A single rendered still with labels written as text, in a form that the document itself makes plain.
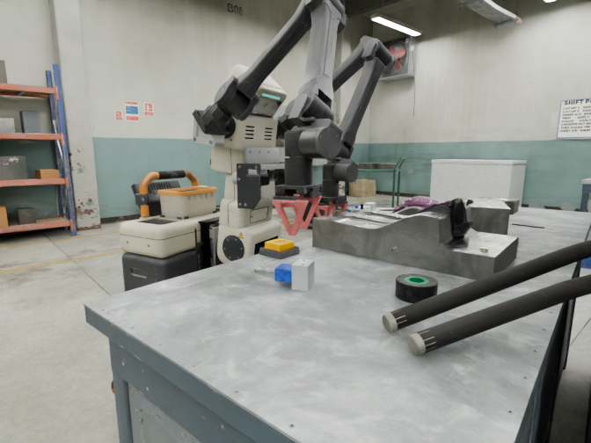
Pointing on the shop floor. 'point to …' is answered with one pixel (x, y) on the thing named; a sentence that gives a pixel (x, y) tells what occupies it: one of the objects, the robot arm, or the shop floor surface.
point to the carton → (361, 188)
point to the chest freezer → (477, 178)
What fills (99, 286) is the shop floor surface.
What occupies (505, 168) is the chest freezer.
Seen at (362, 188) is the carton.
